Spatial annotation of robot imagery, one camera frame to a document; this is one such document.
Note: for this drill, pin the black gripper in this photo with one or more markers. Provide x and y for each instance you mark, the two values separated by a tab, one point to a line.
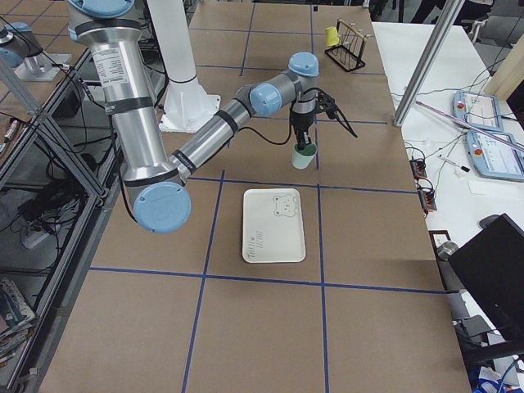
300	122

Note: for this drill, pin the light green cup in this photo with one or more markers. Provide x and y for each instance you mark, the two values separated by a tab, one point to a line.
301	158

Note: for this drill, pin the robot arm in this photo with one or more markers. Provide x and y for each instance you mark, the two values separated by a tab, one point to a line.
18	43
154	180

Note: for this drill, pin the white bear print tray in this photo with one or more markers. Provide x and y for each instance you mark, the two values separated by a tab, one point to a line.
272	226

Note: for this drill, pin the yellow cup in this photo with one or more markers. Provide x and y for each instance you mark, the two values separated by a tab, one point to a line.
332	38

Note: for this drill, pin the wooden rack dowel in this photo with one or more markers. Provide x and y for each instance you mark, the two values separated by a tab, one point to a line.
348	30

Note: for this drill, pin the white side table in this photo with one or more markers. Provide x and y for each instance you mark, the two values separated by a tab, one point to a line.
462	199

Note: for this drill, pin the upper teach pendant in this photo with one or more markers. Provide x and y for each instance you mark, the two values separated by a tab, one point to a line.
479	110

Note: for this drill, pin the teach pendant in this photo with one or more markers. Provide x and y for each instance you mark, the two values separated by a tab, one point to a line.
479	110
493	159

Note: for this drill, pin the lower teach pendant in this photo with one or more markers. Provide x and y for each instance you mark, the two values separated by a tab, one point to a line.
493	159

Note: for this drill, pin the black laptop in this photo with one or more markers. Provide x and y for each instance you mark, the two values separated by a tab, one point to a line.
490	267

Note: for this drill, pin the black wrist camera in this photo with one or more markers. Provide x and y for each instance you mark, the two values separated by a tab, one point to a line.
326	104

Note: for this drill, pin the black wire cup rack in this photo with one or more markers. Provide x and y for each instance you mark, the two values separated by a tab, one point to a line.
348	54

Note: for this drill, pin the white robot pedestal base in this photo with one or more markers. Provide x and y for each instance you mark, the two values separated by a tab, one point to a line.
187	105

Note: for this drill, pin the aluminium frame post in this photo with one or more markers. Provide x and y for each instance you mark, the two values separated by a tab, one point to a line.
434	43

